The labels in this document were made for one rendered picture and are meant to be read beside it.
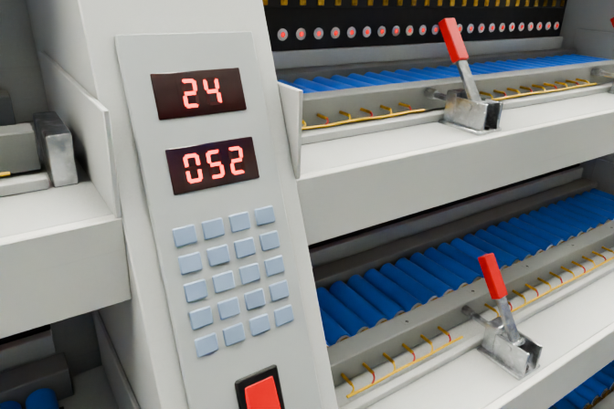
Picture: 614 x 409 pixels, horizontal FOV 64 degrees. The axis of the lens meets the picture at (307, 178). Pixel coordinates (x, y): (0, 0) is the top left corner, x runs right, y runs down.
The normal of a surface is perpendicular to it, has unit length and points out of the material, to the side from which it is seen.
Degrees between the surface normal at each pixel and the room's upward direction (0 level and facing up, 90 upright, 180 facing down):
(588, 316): 22
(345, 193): 113
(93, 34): 90
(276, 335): 90
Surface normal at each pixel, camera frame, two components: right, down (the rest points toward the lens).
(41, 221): 0.04, -0.93
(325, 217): 0.55, 0.33
